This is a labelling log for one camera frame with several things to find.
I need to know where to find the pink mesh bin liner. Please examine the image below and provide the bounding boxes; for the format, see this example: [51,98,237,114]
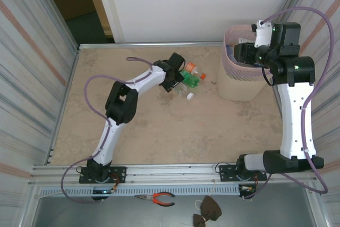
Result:
[222,24,277,81]

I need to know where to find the aluminium rail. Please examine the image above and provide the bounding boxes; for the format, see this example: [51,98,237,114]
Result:
[28,163,318,187]
[78,41,224,50]

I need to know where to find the orange handled pliers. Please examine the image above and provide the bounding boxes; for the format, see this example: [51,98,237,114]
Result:
[134,191,176,207]

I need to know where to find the white string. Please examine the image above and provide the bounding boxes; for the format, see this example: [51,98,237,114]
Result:
[194,180,216,211]

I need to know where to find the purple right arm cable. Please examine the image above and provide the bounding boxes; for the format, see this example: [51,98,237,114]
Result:
[243,6,335,200]

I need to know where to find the clear bottle orange label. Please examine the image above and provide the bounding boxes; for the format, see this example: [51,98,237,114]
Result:
[183,62,207,80]

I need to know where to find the small circuit board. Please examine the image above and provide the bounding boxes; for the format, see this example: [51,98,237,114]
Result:
[238,183,258,194]
[91,188,117,195]

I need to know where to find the grey slotted cable duct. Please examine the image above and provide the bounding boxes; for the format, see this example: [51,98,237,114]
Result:
[38,185,241,198]

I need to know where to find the beige plastic bin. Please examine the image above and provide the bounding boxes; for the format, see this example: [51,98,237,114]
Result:
[217,24,277,102]

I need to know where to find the large brown cloth pouch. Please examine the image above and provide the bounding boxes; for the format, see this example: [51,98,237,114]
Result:
[199,195,223,222]

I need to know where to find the aluminium front rail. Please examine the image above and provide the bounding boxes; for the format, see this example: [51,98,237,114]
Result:
[28,163,318,187]

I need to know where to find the aluminium back rail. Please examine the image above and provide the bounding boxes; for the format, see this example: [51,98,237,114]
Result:
[78,41,224,50]

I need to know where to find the clear square bottle white cap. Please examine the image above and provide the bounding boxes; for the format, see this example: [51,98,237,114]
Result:
[172,82,194,100]

